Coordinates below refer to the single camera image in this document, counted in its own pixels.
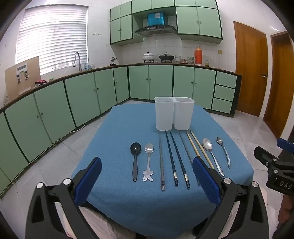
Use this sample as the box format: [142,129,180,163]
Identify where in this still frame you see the blue box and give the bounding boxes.
[147,12,165,26]

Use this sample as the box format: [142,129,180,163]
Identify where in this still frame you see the orange thermos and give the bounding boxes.
[194,46,203,66]

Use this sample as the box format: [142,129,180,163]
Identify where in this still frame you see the black wok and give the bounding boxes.
[159,53,175,62]

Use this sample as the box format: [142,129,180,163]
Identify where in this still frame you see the green wall cabinets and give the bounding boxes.
[110,0,223,46]

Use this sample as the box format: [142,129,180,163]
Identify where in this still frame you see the large silver spoon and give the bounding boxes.
[202,138,225,177]

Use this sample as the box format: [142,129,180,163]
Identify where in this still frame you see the bamboo chopstick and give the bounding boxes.
[190,130,215,170]
[186,132,201,158]

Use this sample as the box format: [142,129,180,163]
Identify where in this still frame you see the cardboard board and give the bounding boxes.
[5,56,41,98]

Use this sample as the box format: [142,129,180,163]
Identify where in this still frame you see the chrome kitchen faucet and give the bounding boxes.
[73,52,82,72]

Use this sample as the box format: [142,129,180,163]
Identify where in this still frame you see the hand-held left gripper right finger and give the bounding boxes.
[192,156,270,239]

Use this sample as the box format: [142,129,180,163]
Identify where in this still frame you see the black plastic spoon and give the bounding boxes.
[130,142,142,182]

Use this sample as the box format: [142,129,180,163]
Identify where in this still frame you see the black range hood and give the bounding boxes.
[134,25,177,37]

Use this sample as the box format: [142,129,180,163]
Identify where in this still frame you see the person's right hand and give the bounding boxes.
[278,195,294,223]

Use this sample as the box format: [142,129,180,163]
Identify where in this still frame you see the white two-compartment utensil holder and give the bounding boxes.
[154,97,195,131]

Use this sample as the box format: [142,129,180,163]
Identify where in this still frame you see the blue tablecloth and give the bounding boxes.
[71,102,254,237]

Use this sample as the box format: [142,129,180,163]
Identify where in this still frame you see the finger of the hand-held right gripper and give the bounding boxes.
[254,146,281,170]
[277,137,294,151]

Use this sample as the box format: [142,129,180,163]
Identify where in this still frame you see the white window blinds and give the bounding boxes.
[16,7,89,75]

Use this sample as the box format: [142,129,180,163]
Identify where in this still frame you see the wooden door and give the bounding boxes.
[263,31,294,138]
[233,21,269,117]

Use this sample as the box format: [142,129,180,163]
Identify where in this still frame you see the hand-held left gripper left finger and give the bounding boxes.
[26,157,103,239]

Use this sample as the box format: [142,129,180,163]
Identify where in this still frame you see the dark blue chopstick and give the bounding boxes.
[170,132,191,189]
[165,131,179,186]

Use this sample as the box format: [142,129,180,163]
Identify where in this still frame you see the grey metal chopstick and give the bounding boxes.
[179,131,201,186]
[158,134,166,190]

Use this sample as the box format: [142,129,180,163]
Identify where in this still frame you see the silver spoon with cartoon handle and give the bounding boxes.
[142,143,154,182]

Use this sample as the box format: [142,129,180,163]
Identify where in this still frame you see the small silver spoon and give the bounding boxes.
[216,137,231,169]

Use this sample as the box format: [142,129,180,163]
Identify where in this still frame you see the green base cabinets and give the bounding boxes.
[0,64,242,198]

